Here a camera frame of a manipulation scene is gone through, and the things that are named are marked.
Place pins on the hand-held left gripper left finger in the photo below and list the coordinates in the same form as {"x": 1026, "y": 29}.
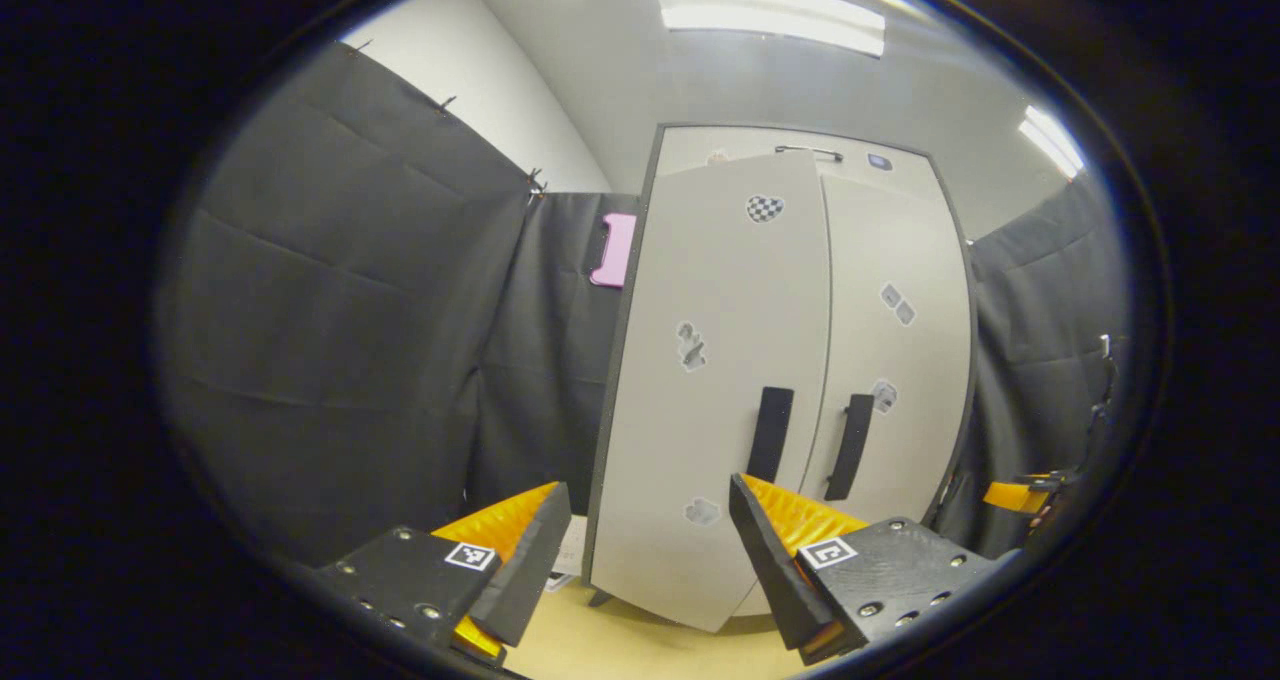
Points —
{"x": 530, "y": 570}

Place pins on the ceiling light panel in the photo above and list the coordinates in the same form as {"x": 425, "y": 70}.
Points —
{"x": 1050, "y": 140}
{"x": 765, "y": 15}

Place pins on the grey cabinet door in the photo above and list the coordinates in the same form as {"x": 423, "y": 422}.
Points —
{"x": 900, "y": 360}
{"x": 720, "y": 290}

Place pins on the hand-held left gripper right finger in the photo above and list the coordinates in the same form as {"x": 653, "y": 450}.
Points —
{"x": 775, "y": 570}

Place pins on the black backdrop cloth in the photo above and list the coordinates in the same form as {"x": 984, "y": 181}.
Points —
{"x": 545, "y": 360}
{"x": 1030, "y": 310}
{"x": 330, "y": 310}

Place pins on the grey shoe cabinet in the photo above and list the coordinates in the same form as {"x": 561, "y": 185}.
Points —
{"x": 690, "y": 150}

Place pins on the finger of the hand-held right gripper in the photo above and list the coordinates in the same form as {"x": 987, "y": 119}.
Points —
{"x": 1015, "y": 496}

